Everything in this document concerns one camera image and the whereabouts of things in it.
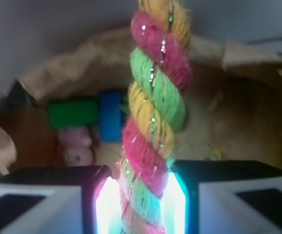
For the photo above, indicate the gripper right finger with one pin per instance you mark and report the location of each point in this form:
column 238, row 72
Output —
column 223, row 197

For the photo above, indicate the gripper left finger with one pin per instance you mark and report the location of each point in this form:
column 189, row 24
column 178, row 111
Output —
column 60, row 200

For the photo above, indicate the pink plush toy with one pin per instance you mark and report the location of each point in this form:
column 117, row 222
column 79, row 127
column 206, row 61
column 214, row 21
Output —
column 75, row 146

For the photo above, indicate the green wooden block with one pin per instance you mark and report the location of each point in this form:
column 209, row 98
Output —
column 73, row 113

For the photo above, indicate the brown paper bag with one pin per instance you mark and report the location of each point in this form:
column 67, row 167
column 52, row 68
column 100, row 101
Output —
column 234, row 101

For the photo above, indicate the blue wooden block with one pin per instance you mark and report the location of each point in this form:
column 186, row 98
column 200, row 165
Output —
column 110, row 116

